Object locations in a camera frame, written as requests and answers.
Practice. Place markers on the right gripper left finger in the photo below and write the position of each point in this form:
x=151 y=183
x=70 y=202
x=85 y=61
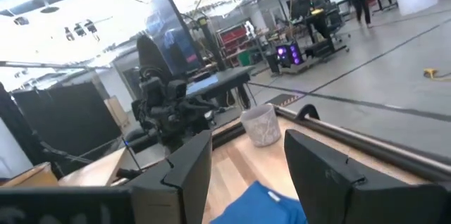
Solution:
x=183 y=188

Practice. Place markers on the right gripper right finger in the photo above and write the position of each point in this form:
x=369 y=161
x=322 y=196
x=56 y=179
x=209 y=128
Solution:
x=327 y=185

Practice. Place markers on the blue cloth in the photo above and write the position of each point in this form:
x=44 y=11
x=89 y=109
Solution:
x=257 y=206

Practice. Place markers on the grey patterned mug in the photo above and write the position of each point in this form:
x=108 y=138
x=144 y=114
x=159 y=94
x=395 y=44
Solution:
x=261 y=125

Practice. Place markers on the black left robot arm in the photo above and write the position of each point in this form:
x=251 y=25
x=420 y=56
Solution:
x=153 y=58

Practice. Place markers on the grey side desk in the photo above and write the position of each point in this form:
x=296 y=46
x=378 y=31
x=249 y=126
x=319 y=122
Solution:
x=222 y=81

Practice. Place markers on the computer monitor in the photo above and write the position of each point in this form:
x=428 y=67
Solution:
x=172 y=37

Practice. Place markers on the red storage rack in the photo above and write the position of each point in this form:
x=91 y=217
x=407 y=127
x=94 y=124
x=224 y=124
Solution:
x=234 y=42

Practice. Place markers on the black floor grille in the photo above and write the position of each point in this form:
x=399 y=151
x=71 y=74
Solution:
x=282 y=100

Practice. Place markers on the black partition panel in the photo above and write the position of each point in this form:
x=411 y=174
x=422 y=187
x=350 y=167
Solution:
x=70 y=118

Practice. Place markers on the computer tower with purple lights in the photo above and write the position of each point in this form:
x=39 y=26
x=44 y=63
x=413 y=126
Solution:
x=289 y=54

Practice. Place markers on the yellow floor object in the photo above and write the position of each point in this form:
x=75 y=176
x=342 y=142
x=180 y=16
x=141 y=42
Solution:
x=431 y=73

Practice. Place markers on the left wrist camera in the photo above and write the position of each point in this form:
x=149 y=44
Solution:
x=163 y=90

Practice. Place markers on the black table frame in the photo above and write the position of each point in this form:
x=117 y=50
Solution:
x=370 y=148

